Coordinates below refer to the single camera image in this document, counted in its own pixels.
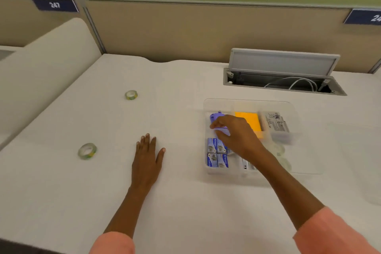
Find grey desk cable recess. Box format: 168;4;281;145
223;68;347;96

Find person's left forearm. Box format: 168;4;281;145
103;185;159;240

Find pink sleeve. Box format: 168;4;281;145
292;206;381;254
89;231;136;254

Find person's right forearm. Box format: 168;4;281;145
252;151;325;231

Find white cables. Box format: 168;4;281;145
264;77;318;92

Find person's right hand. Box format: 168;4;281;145
210;115;267;163

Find beige partition panel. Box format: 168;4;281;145
0;0;87;48
85;0;381;73

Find blue number sign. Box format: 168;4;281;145
343;9;381;26
31;0;80;13

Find grey cable hatch lid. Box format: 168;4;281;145
228;48;341;78

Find person's left hand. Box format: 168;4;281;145
130;133;166;189

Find clear plastic organizer tray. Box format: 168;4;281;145
203;98;302;187

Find purple stapler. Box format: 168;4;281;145
209;111;231;137

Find silver metal clips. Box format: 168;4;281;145
241;158;257;171

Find white curved desk divider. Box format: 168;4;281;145
0;18;103;150

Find clear tape roll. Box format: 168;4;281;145
268;142;286;157

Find pink right sleeve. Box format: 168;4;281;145
292;206;381;254

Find pink left sleeve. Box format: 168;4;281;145
89;231;136;254

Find orange sticky note pad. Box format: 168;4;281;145
234;111;264;140

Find white grey staples box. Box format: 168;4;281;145
263;111;291;145

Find grey partition post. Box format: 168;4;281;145
82;6;107;55

